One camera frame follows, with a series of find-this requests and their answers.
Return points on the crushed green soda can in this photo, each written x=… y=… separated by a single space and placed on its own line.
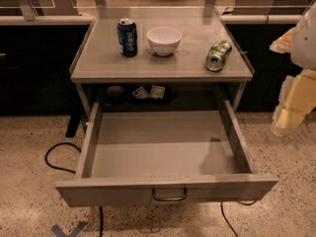
x=217 y=55

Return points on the open grey top drawer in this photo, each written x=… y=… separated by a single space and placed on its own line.
x=127 y=155

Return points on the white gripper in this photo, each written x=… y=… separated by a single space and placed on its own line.
x=305 y=46

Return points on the round grey object in shelf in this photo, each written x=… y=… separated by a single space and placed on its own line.
x=114 y=95

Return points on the white ceramic bowl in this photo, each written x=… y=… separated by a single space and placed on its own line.
x=164 y=40

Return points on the grey cabinet with top surface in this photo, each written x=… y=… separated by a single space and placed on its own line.
x=99 y=60

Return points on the white paper tag right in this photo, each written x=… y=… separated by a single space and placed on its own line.
x=157 y=92

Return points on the metal drawer handle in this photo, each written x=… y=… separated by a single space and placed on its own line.
x=169 y=195

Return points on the blue Pepsi can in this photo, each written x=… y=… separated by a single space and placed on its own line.
x=127 y=37

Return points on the white paper tag left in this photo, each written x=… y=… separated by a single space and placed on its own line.
x=140 y=93

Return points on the white paper tag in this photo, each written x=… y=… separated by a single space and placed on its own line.
x=157 y=92
x=140 y=93

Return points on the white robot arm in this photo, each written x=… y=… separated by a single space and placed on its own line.
x=303 y=52

